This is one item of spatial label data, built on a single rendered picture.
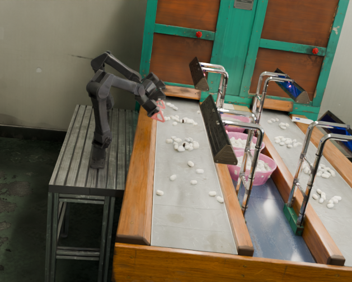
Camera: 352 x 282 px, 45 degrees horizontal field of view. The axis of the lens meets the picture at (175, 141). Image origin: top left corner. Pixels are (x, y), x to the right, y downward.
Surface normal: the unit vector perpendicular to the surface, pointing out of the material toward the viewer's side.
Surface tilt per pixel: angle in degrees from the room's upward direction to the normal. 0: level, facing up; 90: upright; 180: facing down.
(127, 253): 90
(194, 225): 0
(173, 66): 90
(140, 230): 0
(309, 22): 90
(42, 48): 90
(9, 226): 0
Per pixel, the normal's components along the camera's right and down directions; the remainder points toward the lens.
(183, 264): 0.03, 0.37
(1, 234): 0.14, -0.92
